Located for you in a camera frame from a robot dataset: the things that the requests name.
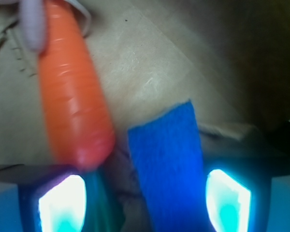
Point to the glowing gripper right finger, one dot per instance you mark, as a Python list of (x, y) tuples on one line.
[(237, 194)]

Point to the orange toy carrot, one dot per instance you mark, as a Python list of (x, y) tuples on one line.
[(78, 122)]

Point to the brown paper bag bin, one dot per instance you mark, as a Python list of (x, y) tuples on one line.
[(231, 58)]

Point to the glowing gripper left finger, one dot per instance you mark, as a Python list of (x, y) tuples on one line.
[(61, 199)]

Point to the pink plush bunny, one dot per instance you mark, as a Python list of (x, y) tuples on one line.
[(33, 24)]

